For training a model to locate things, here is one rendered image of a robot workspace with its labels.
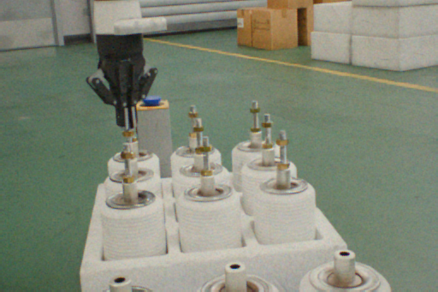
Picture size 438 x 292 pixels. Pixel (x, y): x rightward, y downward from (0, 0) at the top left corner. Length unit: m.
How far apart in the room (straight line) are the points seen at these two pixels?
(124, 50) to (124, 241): 0.29
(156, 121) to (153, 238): 0.42
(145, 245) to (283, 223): 0.21
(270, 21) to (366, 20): 1.17
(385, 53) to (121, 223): 2.90
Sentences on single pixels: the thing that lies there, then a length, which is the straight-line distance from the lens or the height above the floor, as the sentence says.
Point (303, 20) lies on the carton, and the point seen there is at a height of 0.19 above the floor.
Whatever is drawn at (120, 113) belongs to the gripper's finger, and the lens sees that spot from 1.01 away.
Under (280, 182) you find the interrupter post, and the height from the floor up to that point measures 0.26.
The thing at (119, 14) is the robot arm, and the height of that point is 0.52.
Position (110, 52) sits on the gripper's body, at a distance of 0.98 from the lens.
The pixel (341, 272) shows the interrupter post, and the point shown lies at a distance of 0.67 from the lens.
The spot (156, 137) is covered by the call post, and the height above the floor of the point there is 0.25.
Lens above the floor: 0.57
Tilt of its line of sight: 14 degrees down
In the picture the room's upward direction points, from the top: 3 degrees counter-clockwise
